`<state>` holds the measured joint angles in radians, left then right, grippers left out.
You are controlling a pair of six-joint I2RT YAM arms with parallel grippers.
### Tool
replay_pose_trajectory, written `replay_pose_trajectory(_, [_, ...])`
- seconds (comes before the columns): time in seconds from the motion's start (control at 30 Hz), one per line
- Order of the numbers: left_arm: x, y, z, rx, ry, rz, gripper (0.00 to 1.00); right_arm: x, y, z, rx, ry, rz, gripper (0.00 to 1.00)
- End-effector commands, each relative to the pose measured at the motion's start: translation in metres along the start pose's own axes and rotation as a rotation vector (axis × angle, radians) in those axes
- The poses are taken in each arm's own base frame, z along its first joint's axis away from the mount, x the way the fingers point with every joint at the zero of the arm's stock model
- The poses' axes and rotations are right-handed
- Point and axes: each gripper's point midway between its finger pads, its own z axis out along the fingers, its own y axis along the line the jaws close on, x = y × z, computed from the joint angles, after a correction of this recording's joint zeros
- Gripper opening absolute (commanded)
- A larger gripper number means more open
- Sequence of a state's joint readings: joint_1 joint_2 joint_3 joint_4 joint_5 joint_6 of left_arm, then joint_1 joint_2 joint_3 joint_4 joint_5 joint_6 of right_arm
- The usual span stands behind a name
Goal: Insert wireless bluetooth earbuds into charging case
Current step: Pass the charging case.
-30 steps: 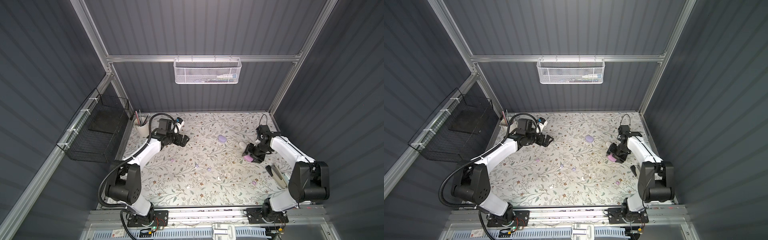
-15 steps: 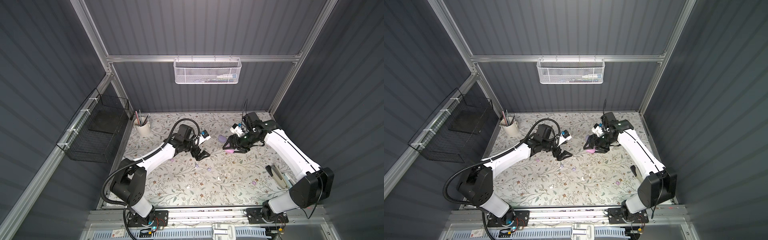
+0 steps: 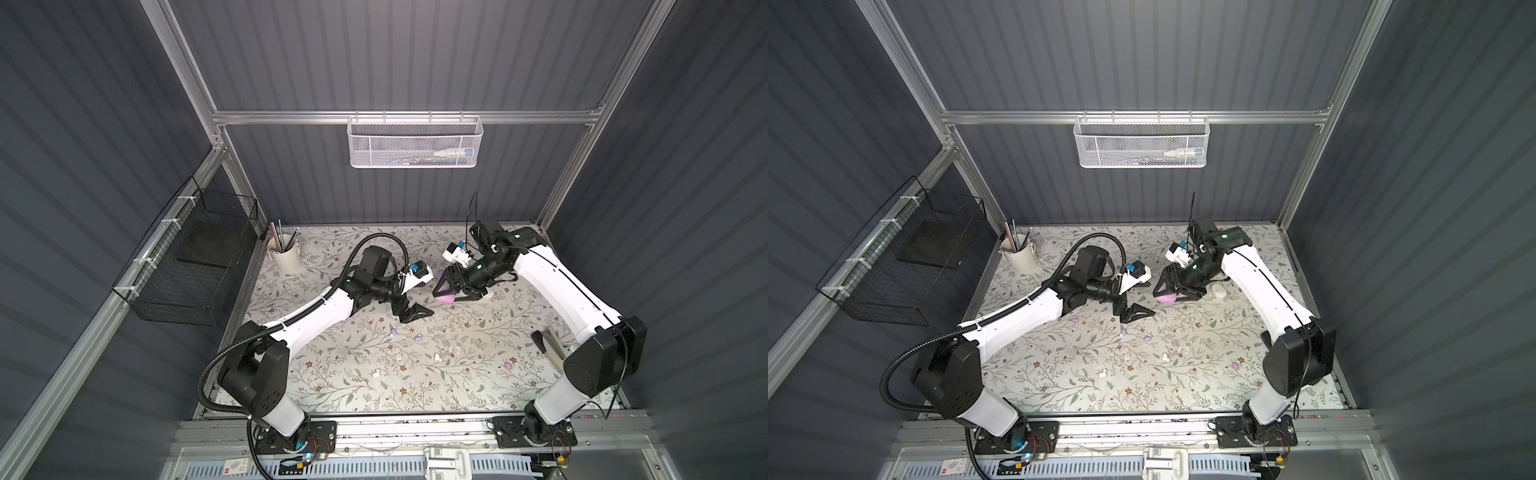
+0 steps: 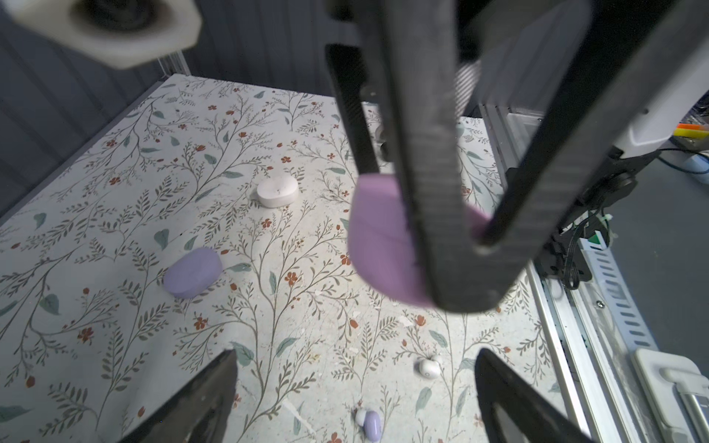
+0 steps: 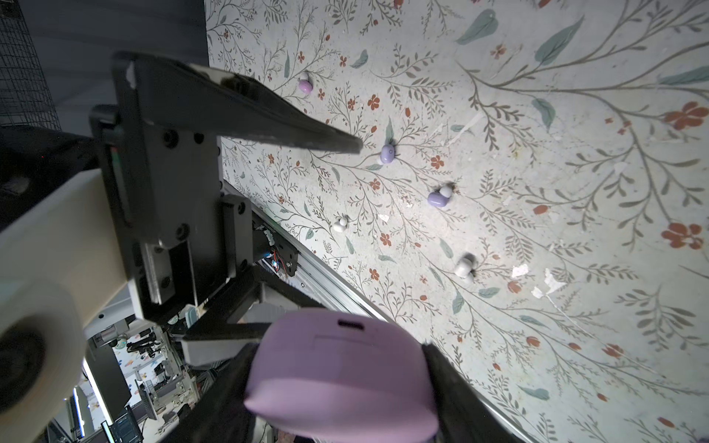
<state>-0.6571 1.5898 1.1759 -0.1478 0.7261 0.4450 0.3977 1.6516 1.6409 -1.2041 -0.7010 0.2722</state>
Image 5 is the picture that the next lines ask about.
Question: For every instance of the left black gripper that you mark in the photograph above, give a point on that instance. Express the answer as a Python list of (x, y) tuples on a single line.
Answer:
[(181, 234)]

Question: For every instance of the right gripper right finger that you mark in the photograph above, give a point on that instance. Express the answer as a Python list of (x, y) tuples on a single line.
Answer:
[(463, 418)]

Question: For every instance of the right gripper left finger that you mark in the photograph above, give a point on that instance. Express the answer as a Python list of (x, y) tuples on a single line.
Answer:
[(221, 415)]

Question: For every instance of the pink earbud charging case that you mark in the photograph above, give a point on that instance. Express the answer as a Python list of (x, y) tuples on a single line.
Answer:
[(342, 378)]

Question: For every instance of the pink earbud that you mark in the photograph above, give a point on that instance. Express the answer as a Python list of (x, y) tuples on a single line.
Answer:
[(304, 84)]

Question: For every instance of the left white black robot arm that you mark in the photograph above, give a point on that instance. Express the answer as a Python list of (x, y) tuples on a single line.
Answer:
[(60, 265)]

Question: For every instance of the white earbud left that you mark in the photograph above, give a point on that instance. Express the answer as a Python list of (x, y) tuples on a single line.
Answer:
[(341, 224)]

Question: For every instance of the white earbud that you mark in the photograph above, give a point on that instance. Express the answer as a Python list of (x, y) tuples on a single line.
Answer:
[(465, 268), (341, 224)]

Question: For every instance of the white earbud right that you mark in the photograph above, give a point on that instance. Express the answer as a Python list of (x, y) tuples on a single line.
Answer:
[(465, 268)]

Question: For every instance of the lavender earbud left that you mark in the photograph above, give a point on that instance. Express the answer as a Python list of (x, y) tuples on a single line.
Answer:
[(387, 154)]

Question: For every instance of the lavender earbud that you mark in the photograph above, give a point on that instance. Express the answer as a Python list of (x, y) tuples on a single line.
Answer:
[(441, 197), (387, 154)]

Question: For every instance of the lavender earbud right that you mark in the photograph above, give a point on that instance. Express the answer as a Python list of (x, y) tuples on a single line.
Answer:
[(441, 197)]

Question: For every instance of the black wire mesh basket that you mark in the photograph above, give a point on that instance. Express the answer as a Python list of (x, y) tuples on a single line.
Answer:
[(25, 96)]

